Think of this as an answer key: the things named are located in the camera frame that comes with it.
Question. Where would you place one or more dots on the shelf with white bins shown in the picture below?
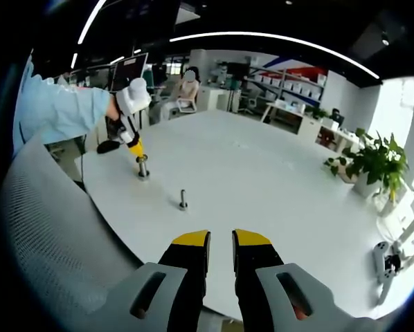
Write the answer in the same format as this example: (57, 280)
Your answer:
(290, 84)

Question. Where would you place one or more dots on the thick threaded stud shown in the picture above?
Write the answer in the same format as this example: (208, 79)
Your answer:
(144, 169)

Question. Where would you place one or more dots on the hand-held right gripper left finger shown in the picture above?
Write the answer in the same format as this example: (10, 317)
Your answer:
(186, 276)

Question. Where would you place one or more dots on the black computer mouse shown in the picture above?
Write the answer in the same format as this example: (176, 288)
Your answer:
(108, 147)

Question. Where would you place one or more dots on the white office chair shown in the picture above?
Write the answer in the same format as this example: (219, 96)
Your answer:
(186, 105)

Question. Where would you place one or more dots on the low white cabinet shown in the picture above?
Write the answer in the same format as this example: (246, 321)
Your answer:
(309, 128)

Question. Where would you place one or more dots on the large dark screen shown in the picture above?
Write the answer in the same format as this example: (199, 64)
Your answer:
(129, 71)

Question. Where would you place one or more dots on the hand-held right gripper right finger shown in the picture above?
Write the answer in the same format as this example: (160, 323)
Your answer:
(255, 276)

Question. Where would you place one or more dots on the grey mesh chair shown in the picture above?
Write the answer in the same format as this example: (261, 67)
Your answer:
(54, 224)

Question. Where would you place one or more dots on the person's left hand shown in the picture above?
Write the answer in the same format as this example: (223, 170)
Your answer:
(113, 109)

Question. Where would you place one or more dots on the white game controller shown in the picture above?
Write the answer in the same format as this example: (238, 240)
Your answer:
(380, 252)

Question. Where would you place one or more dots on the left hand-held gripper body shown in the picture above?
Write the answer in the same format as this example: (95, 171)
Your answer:
(132, 100)

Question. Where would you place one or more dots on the long ceiling light strip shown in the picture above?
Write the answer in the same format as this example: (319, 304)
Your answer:
(262, 34)

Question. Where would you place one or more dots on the green potted plant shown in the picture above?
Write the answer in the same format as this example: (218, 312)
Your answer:
(376, 162)

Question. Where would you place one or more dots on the thin threaded stud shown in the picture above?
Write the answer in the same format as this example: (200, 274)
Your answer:
(183, 197)

